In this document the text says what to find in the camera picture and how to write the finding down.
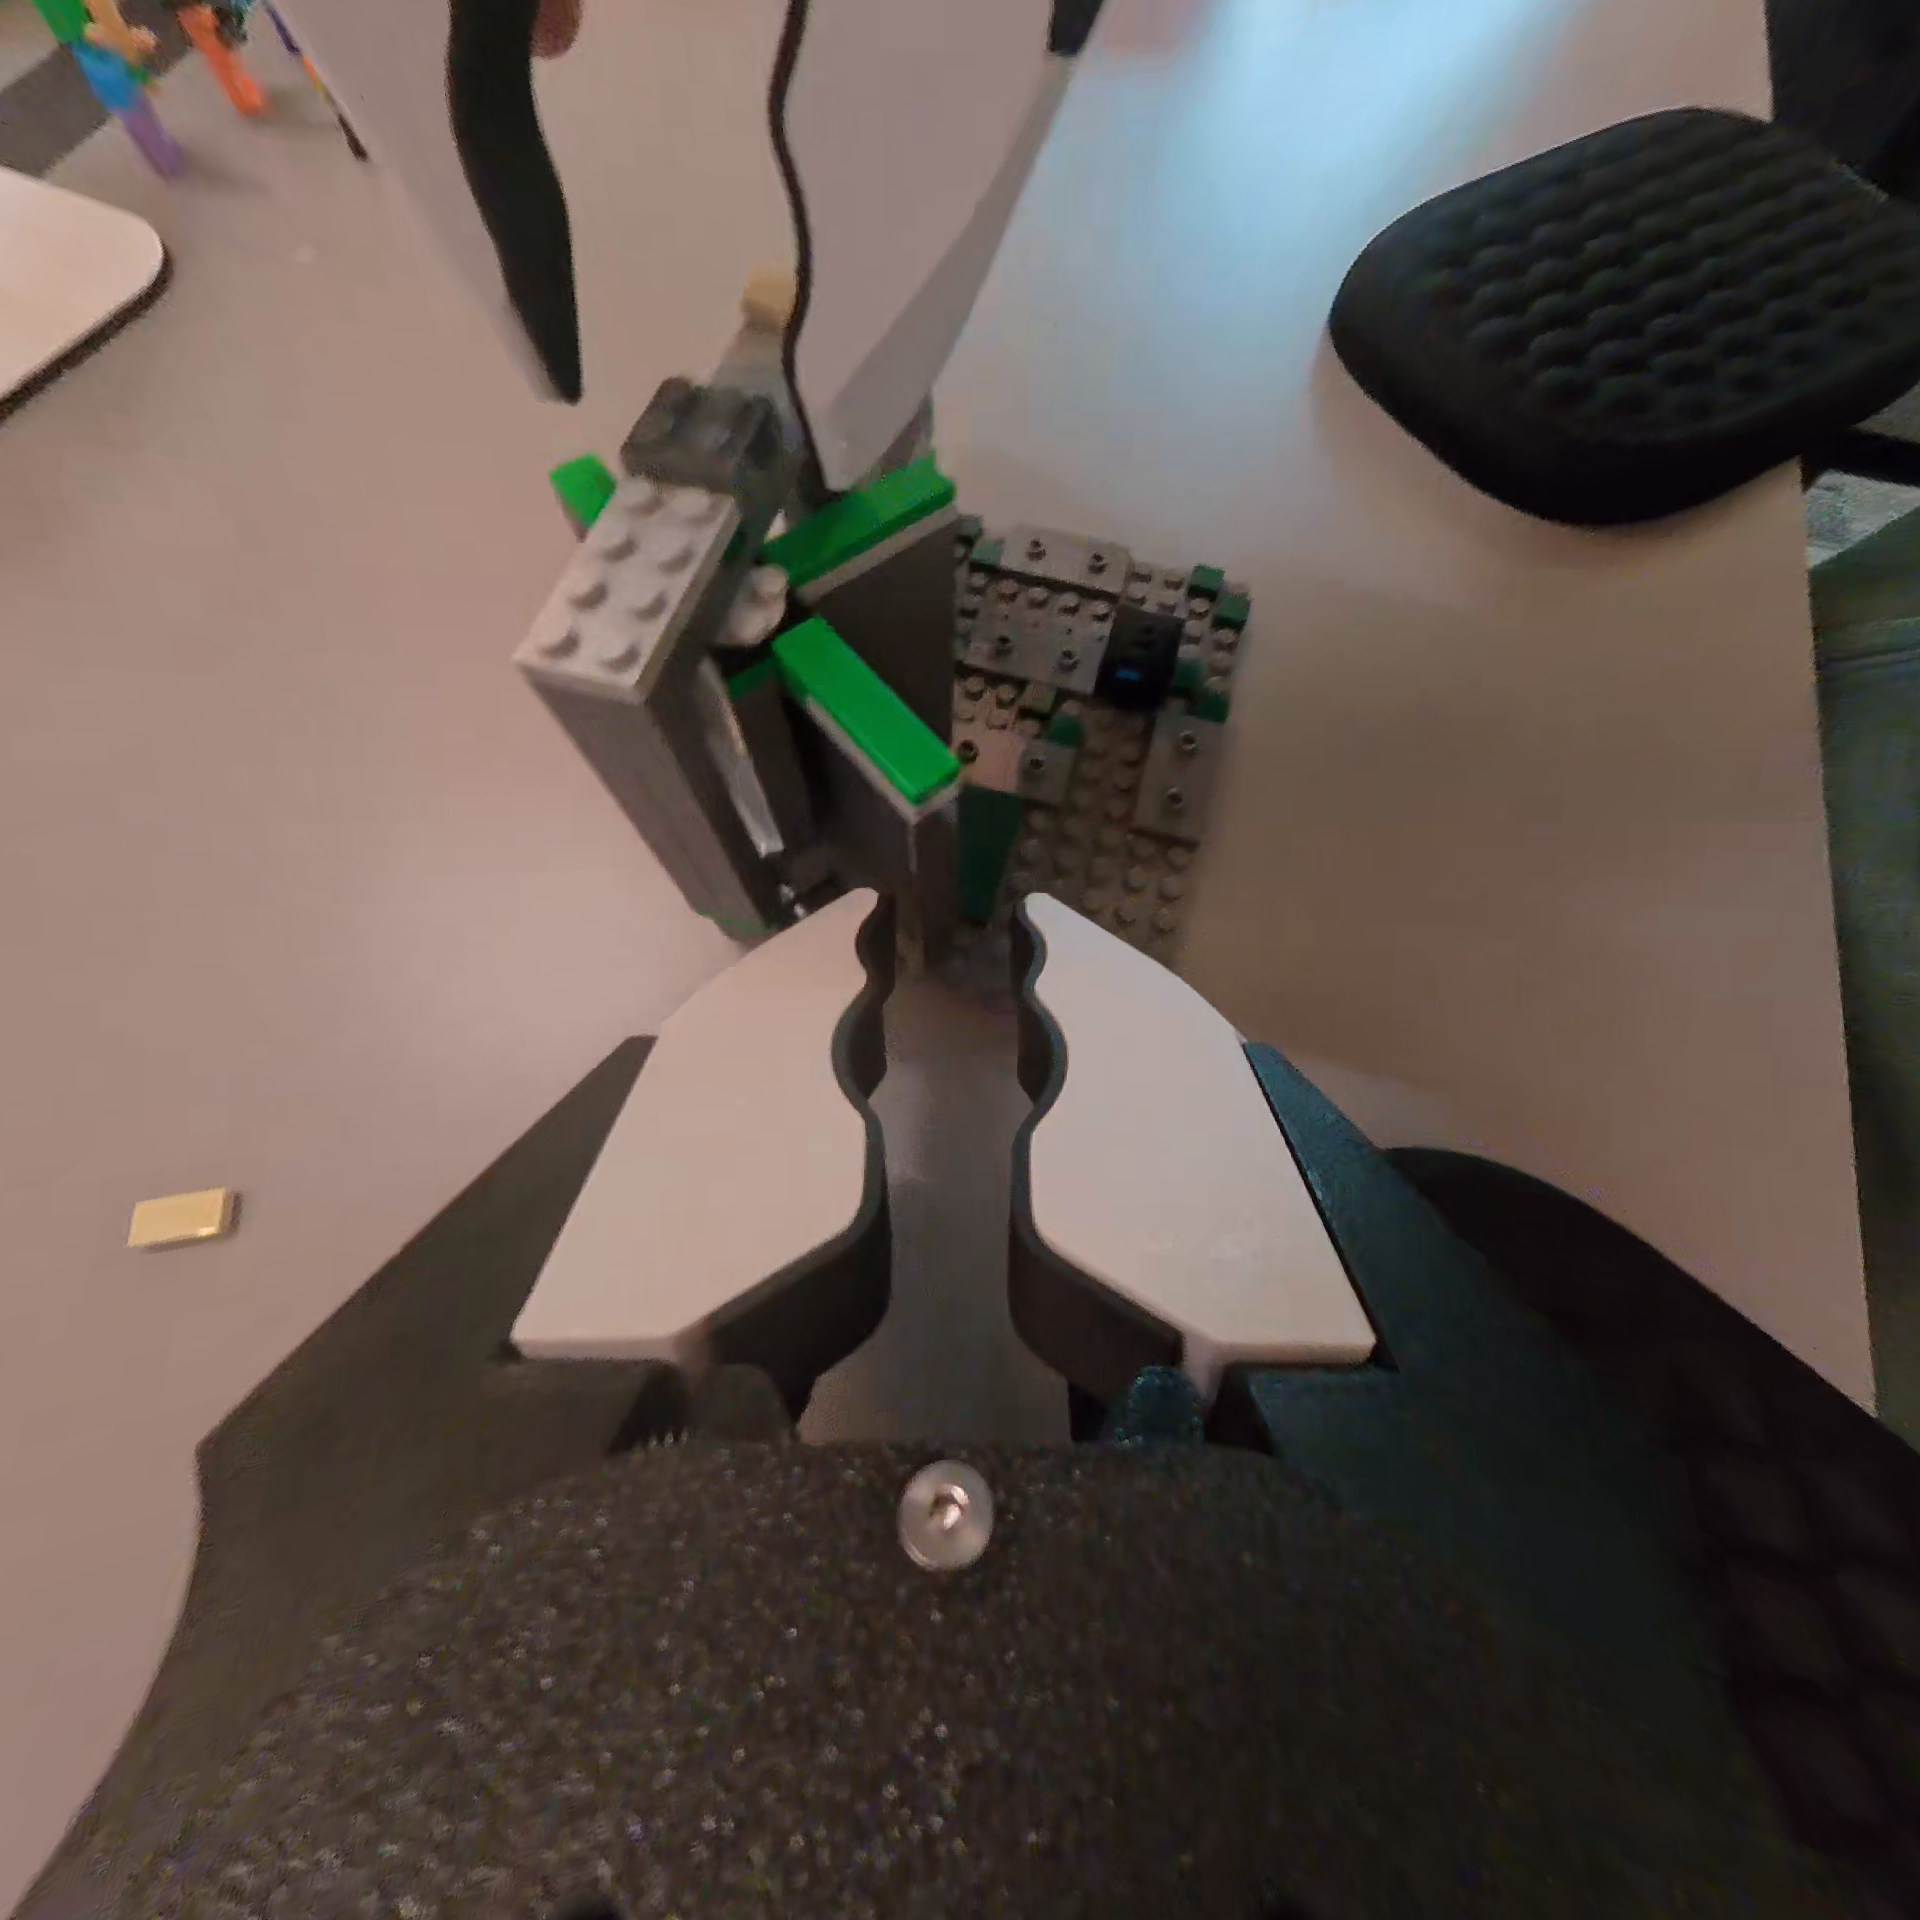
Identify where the tan flat brick tile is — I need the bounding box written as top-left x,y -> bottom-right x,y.
125,1187 -> 242,1252

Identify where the white rounded board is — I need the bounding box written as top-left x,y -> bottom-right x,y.
0,167 -> 167,425

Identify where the black chair armrest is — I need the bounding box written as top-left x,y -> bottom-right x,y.
1326,105 -> 1920,530

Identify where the grey studded brick baseplate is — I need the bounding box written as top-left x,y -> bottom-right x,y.
929,514 -> 1253,1000

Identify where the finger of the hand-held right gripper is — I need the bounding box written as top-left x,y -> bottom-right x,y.
767,0 -> 1106,499
276,0 -> 585,405

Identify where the grey green toy brick structure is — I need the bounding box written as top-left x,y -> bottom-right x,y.
515,268 -> 964,963

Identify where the grey desk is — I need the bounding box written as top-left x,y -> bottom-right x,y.
0,0 -> 1879,1908

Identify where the black chair frame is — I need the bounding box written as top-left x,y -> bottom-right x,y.
1760,0 -> 1920,199

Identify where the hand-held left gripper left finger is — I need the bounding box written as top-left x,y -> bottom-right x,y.
510,887 -> 902,1393

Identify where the green purple toy brick figure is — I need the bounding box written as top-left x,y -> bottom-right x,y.
28,0 -> 189,183

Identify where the orange toy brick figure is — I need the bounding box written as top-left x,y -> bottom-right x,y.
176,0 -> 271,121

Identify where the black toy torch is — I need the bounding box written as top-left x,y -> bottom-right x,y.
261,0 -> 370,160

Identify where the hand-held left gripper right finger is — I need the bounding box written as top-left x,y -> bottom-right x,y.
1008,893 -> 1377,1415

